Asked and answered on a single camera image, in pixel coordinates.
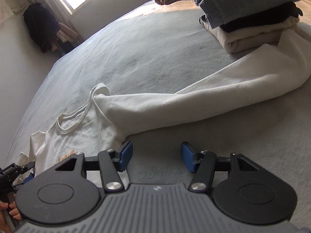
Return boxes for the cream white sweatshirt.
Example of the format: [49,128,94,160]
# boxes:
[18,30,310,175]

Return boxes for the beige folded garment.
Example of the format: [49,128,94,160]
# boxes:
[199,15,299,54]

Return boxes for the pink garment on rack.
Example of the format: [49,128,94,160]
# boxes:
[56,22,79,43]

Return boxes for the dark coat on rack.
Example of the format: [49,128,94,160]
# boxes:
[23,3,60,53]

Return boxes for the black folded garment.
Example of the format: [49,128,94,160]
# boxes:
[220,2,303,33]

